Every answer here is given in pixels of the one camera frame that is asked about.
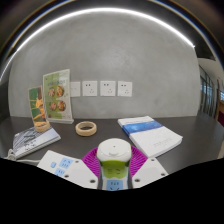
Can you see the blank white wall plate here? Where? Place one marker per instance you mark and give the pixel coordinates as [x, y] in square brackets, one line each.
[75, 89]

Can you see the acrylic menu stand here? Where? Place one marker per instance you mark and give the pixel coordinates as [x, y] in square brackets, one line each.
[57, 96]

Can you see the ceiling light strip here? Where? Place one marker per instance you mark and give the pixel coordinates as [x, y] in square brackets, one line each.
[100, 10]

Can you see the dark framed glass window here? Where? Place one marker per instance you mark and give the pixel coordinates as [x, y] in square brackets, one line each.
[208, 96]

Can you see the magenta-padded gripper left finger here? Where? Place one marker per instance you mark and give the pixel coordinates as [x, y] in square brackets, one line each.
[85, 175]

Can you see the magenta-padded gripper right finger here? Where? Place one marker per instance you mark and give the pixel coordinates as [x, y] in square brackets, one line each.
[146, 171]

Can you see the grey printed booklet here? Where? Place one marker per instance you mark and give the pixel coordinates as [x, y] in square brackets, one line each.
[31, 140]

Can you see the white and blue booklet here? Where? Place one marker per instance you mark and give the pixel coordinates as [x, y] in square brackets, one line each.
[155, 136]

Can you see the beige tape roll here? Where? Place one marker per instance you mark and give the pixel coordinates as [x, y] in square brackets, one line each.
[86, 128]

